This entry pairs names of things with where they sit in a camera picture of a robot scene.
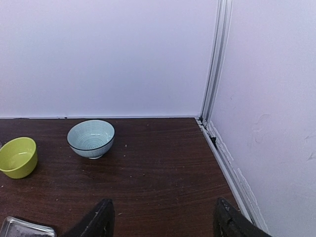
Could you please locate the right aluminium frame post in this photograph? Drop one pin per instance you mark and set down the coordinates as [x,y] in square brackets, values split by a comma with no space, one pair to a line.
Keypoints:
[222,27]

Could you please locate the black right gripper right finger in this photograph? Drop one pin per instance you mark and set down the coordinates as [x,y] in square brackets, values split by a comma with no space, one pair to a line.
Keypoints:
[228,222]

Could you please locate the bear print tin lid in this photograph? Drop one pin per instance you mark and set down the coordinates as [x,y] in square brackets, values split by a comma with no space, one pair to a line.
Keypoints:
[14,227]

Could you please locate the light blue ceramic bowl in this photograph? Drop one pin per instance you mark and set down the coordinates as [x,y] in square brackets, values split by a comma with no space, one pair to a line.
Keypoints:
[92,138]

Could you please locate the lime green bowl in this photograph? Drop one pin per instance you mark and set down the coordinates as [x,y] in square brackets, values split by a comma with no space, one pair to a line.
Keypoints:
[18,157]

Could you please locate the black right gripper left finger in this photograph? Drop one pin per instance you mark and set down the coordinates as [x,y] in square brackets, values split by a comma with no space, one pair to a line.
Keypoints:
[98,222]

